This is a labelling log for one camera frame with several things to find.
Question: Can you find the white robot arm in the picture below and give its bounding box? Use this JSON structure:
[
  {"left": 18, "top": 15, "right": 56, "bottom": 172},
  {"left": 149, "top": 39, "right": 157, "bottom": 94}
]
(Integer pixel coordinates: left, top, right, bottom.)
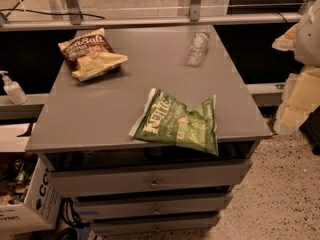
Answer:
[{"left": 294, "top": 0, "right": 320, "bottom": 67}]

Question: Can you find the green jalapeno chip bag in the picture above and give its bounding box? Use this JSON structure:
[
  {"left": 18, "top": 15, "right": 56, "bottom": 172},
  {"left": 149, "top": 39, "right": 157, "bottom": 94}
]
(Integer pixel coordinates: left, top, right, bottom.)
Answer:
[{"left": 129, "top": 88, "right": 218, "bottom": 155}]

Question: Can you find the brown sea salt chip bag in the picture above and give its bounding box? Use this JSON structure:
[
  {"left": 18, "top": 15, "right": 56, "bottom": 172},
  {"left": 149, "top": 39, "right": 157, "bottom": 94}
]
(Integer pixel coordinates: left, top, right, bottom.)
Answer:
[{"left": 58, "top": 28, "right": 128, "bottom": 82}]

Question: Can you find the grey drawer cabinet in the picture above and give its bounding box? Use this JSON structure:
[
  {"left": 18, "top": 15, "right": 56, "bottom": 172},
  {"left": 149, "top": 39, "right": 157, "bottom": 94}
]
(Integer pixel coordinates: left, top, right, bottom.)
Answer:
[{"left": 25, "top": 25, "right": 273, "bottom": 237}]

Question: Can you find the clear plastic water bottle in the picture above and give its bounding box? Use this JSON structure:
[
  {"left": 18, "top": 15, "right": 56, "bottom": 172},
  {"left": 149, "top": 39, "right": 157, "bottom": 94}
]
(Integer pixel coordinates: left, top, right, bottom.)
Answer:
[{"left": 185, "top": 30, "right": 210, "bottom": 66}]

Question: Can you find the middle grey drawer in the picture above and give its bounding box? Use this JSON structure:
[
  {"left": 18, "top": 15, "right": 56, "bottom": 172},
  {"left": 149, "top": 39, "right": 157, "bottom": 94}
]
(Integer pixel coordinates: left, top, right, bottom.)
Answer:
[{"left": 75, "top": 193, "right": 232, "bottom": 220}]

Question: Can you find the grey drawer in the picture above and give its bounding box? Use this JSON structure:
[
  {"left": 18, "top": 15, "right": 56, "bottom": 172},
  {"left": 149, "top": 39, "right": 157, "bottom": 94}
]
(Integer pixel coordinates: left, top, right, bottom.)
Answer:
[
  {"left": 75, "top": 193, "right": 232, "bottom": 220},
  {"left": 48, "top": 159, "right": 252, "bottom": 197},
  {"left": 92, "top": 212, "right": 220, "bottom": 236}
]

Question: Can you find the top grey drawer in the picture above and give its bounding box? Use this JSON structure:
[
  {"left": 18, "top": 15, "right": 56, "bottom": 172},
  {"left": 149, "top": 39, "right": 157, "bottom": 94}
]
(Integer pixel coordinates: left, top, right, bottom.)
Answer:
[{"left": 48, "top": 159, "right": 252, "bottom": 197}]

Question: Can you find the bottom grey drawer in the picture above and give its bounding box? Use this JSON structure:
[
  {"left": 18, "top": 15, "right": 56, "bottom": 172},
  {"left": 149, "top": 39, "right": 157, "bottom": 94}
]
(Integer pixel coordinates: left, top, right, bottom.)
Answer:
[{"left": 92, "top": 212, "right": 220, "bottom": 236}]

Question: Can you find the white pump dispenser bottle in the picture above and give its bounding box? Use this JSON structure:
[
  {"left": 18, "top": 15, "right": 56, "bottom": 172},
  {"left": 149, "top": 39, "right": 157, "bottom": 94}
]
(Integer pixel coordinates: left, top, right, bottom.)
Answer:
[{"left": 0, "top": 70, "right": 27, "bottom": 105}]

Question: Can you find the white cardboard box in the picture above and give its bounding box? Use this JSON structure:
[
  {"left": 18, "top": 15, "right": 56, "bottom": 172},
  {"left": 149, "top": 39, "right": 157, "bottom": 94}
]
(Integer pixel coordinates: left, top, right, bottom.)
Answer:
[{"left": 0, "top": 124, "right": 61, "bottom": 235}]

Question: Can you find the black cable bundle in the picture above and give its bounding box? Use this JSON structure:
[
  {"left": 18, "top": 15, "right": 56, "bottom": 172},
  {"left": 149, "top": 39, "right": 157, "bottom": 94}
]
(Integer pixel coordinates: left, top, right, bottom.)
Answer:
[{"left": 53, "top": 197, "right": 92, "bottom": 240}]

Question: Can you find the grey metal frame rail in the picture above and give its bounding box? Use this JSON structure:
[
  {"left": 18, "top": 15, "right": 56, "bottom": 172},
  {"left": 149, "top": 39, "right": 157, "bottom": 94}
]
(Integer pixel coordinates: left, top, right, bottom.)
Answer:
[{"left": 0, "top": 12, "right": 302, "bottom": 32}]

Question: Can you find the black cable on floor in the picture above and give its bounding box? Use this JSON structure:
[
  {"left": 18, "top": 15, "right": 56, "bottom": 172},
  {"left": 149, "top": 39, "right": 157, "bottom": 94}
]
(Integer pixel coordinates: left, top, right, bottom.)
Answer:
[{"left": 0, "top": 0, "right": 106, "bottom": 20}]

